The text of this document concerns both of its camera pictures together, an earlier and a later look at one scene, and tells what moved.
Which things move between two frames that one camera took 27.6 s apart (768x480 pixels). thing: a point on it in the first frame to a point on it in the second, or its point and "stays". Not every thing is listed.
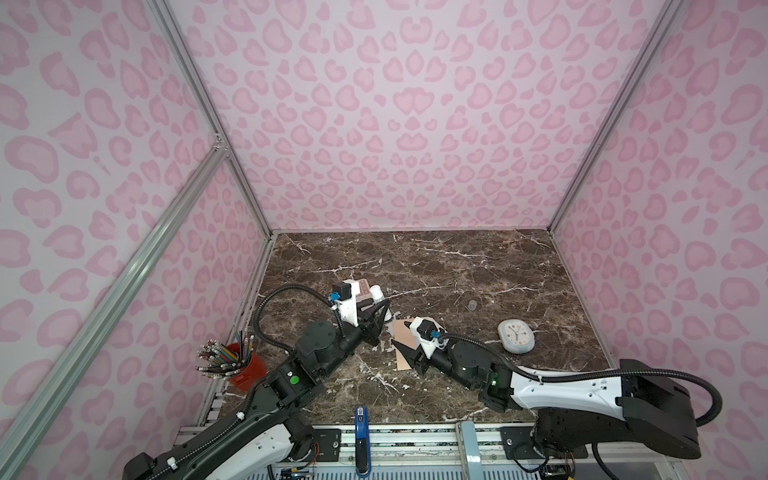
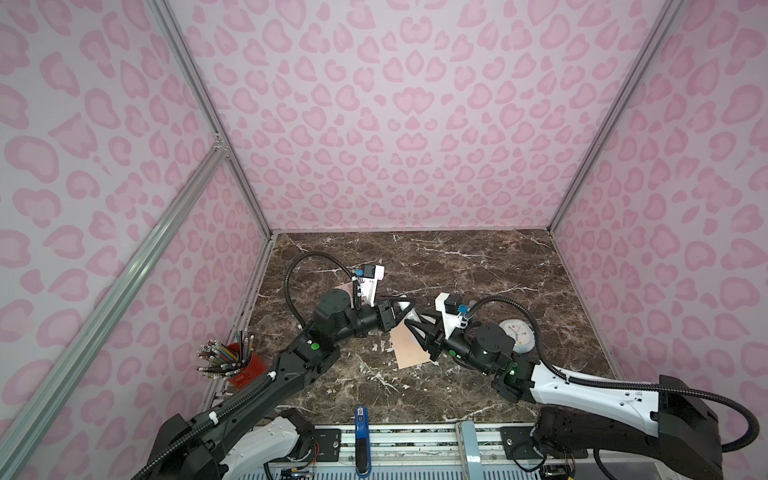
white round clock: x=516 y=336 stays
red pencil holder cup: x=252 y=373 stays
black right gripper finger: x=412 y=356 to x=427 y=337
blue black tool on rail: x=362 y=443 stays
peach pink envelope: x=404 y=335 stays
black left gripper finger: x=378 y=311 to x=401 y=306
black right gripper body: x=441 y=362 to x=461 y=349
